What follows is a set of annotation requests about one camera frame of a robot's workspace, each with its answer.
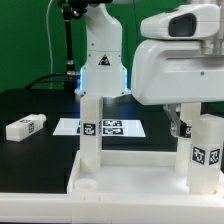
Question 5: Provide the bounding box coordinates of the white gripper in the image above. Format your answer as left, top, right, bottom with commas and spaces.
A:
131, 3, 224, 137

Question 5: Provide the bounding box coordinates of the white desk top panel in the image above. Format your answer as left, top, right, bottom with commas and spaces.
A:
67, 150, 224, 203

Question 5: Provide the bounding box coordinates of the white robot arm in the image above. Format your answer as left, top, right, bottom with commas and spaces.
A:
57, 0, 224, 137

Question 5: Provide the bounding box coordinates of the white tag sheet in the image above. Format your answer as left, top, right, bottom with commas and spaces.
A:
53, 118, 145, 137

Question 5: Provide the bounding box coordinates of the white front fence bar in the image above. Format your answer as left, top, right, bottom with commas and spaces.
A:
0, 192, 224, 224

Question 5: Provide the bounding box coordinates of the black cable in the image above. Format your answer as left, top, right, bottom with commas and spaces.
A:
24, 72, 81, 90

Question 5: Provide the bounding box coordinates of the black camera pole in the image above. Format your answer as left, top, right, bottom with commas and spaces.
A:
62, 6, 80, 92

